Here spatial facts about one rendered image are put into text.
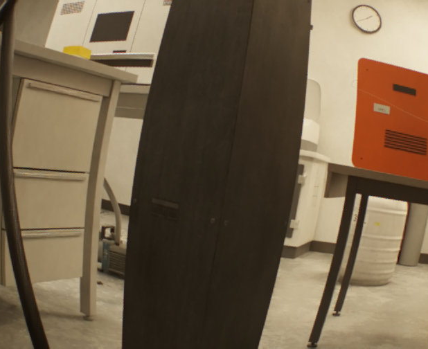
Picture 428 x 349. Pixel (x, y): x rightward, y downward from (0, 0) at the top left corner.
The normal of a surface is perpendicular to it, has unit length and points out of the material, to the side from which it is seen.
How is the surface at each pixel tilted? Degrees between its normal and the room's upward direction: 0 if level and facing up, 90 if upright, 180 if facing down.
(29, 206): 90
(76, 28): 90
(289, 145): 90
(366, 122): 90
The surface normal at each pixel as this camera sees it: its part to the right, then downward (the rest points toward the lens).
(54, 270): 0.93, 0.15
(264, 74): 0.78, 0.14
